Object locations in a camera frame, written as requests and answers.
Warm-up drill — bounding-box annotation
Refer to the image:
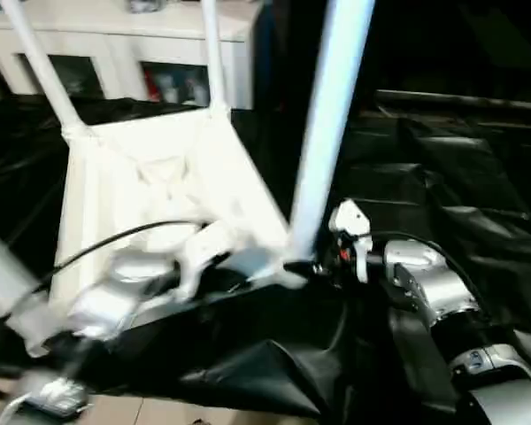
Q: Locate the white plastic table leg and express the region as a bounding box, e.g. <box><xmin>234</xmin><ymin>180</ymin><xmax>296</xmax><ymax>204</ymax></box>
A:
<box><xmin>200</xmin><ymin>0</ymin><xmax>233</xmax><ymax>118</ymax></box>
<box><xmin>0</xmin><ymin>221</ymin><xmax>67</xmax><ymax>359</ymax></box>
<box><xmin>0</xmin><ymin>0</ymin><xmax>94</xmax><ymax>143</ymax></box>
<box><xmin>287</xmin><ymin>0</ymin><xmax>376</xmax><ymax>263</ymax></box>

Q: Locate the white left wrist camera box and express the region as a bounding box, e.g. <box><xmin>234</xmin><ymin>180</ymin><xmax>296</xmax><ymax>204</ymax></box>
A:
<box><xmin>173</xmin><ymin>221</ymin><xmax>240</xmax><ymax>302</ymax></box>

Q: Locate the white sideboard with glass doors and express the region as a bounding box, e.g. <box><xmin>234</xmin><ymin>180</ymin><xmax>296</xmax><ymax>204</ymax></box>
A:
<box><xmin>0</xmin><ymin>0</ymin><xmax>265</xmax><ymax>112</ymax></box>

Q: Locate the black work mat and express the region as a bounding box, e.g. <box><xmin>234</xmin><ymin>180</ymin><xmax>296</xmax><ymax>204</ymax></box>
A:
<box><xmin>0</xmin><ymin>89</ymin><xmax>531</xmax><ymax>421</ymax></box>

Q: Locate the white plastic table top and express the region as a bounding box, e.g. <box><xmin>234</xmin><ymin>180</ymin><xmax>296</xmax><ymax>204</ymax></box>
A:
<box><xmin>46</xmin><ymin>106</ymin><xmax>309</xmax><ymax>333</ymax></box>

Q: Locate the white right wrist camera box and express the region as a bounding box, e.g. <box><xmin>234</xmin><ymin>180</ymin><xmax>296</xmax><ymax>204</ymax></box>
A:
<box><xmin>327</xmin><ymin>200</ymin><xmax>374</xmax><ymax>284</ymax></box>

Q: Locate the clear glass ornament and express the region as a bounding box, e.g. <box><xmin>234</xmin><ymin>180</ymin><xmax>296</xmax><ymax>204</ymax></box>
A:
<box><xmin>128</xmin><ymin>0</ymin><xmax>166</xmax><ymax>13</ymax></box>

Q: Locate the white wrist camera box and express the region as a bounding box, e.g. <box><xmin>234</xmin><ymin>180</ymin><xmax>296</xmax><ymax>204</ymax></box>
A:
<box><xmin>327</xmin><ymin>200</ymin><xmax>374</xmax><ymax>284</ymax></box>
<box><xmin>173</xmin><ymin>221</ymin><xmax>240</xmax><ymax>302</ymax></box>

